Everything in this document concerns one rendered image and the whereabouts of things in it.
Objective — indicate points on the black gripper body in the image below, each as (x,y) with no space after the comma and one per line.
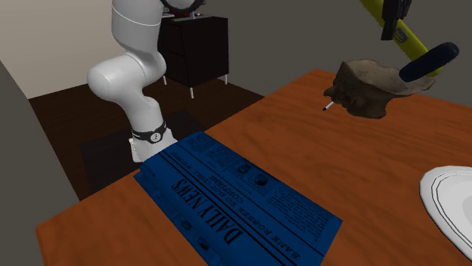
(397,8)

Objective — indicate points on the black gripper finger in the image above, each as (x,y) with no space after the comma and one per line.
(388,30)

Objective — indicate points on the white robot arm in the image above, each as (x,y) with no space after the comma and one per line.
(121,79)

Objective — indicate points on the brown rock-shaped bowl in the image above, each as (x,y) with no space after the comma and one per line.
(368,88)

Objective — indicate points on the white pen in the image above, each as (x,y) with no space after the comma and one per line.
(327,106)

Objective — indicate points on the brown wooden table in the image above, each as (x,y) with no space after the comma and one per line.
(317,154)

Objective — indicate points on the white plate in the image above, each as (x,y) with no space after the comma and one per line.
(448,199)

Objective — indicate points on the black cabinet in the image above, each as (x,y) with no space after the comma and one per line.
(195,48)

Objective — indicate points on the blue newspaper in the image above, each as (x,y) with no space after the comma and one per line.
(236,206)

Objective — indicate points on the dark robot stand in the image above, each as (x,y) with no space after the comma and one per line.
(107,162)

